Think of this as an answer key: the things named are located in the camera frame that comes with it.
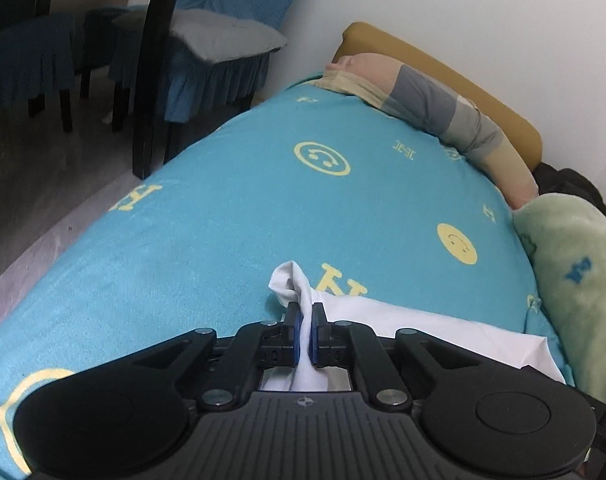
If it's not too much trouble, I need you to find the white t-shirt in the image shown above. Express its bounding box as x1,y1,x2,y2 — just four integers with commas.
260,261,565,392

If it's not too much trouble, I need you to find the tan headboard cushion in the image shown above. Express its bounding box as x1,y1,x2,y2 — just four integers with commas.
334,22,542,170

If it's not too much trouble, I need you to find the green fleece cartoon blanket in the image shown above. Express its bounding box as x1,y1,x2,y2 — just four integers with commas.
513,193,606,404

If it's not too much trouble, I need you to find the turquoise patterned bed sheet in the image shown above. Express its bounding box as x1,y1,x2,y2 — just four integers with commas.
0,82,573,479

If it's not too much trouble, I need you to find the black clothing pile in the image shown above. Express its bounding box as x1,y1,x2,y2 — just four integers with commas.
533,162,606,216

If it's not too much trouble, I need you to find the striped pillow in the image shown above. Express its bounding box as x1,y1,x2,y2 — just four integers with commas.
314,53,538,209

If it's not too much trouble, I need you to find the blue covered chair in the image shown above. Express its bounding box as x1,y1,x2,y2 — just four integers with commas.
110,0,293,178
0,13,75,133

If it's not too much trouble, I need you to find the grey seat cushion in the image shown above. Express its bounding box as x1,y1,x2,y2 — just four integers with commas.
112,8,288,68

